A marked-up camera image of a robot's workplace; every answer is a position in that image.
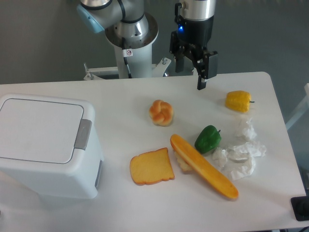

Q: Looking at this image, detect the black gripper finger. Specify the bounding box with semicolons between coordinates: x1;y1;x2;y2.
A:
169;31;185;73
191;47;218;90

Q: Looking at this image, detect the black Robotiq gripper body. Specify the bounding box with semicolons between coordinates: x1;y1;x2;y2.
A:
175;16;214;60

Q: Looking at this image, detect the white plastic trash can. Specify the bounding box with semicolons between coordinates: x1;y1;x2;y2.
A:
0;94;104;199

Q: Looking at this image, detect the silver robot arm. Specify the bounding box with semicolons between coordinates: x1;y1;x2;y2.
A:
77;0;218;90

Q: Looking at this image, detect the yellow bell pepper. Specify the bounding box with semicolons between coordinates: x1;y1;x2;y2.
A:
225;90;254;113

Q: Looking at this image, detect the knotted bread roll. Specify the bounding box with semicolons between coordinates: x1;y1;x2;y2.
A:
149;100;174;127

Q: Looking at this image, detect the green bell pepper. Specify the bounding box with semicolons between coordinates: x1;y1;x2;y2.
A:
195;125;222;154

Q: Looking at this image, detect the crumpled white paper upper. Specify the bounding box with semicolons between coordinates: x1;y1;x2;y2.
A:
235;117;257;141

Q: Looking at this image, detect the long orange baguette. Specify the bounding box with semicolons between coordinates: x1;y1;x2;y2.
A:
170;134;239;200

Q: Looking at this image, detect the small crumpled paper ball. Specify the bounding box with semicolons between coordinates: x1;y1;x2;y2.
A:
212;147;228;168

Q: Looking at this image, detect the small bread piece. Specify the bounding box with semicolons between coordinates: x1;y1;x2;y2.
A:
174;151;193;174

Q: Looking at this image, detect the crumpled white paper large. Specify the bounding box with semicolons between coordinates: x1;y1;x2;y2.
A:
222;141;267;181

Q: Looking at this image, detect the toast bread slice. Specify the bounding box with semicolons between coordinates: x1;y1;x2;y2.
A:
129;147;175;185

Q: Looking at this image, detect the black device at edge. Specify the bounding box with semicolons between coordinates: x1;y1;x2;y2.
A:
291;196;309;221

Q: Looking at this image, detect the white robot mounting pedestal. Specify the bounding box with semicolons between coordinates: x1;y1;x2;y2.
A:
84;13;171;81

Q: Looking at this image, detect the white frame at right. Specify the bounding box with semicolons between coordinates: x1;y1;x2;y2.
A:
285;83;309;130

